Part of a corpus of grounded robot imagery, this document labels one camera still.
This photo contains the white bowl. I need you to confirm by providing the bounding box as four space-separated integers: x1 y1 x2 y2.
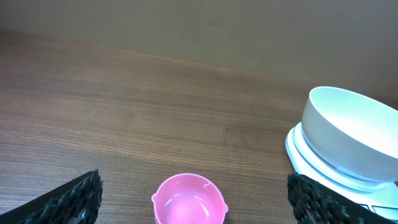
302 86 397 182

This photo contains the white digital kitchen scale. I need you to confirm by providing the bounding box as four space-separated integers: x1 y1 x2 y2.
285 123 397 223

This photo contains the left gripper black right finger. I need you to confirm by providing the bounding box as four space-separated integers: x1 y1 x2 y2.
287 172 395 224

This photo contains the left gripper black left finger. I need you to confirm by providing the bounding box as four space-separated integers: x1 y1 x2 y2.
1 170 103 224

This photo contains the pink plastic measuring scoop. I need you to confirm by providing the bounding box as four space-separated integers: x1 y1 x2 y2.
151 173 229 224

